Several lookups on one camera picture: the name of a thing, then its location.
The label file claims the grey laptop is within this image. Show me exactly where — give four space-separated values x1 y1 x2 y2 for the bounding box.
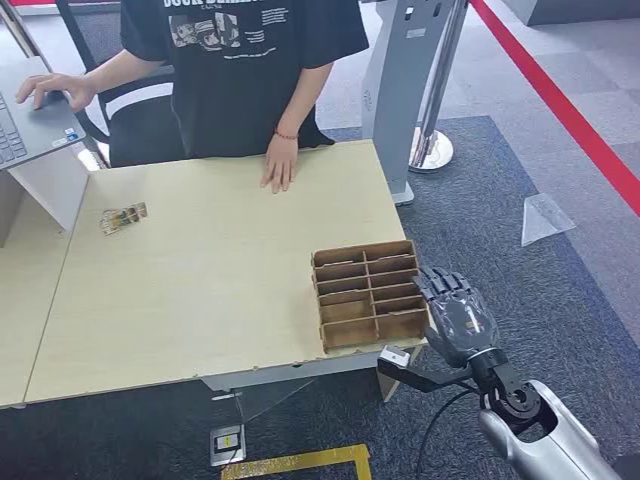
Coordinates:
0 0 88 172

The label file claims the printed card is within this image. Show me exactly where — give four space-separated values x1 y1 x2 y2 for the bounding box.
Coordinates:
99 201 149 237

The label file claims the person's left hand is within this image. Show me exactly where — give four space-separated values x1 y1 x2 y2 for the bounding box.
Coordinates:
259 132 300 195

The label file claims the black office chair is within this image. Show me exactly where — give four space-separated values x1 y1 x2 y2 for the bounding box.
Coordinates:
54 0 187 169

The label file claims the metal floor socket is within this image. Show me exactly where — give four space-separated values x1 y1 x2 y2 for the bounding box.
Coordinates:
209 423 248 468

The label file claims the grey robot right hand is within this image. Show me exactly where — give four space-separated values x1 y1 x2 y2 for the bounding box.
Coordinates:
412 265 501 370

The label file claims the black cable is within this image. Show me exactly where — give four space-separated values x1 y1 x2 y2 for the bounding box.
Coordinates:
414 386 482 480

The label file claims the chrome stanchion post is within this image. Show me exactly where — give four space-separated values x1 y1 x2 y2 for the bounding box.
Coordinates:
408 0 472 174

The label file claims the wooden slotted card organizer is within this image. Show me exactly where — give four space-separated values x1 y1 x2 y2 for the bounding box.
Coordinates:
310 239 432 355

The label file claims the grey platform base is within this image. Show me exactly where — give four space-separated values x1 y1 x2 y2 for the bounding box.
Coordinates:
502 0 640 28

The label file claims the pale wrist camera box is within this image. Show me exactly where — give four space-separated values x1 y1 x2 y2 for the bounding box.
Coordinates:
377 344 412 374

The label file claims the person's right hand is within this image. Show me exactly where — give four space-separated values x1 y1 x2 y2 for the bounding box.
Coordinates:
14 72 97 113

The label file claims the white laptop stand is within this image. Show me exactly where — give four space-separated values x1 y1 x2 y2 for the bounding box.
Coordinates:
0 146 91 248

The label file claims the red barrier belt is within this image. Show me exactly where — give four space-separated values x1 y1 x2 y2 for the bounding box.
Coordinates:
469 0 640 219

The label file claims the clear plastic triangle sheet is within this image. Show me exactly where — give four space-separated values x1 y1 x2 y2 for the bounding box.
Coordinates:
520 192 577 249

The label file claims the grey kiosk stand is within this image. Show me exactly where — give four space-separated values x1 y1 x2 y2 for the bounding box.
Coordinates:
360 0 469 207

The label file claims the person in black shirt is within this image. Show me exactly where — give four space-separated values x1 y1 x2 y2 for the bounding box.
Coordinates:
119 0 370 161

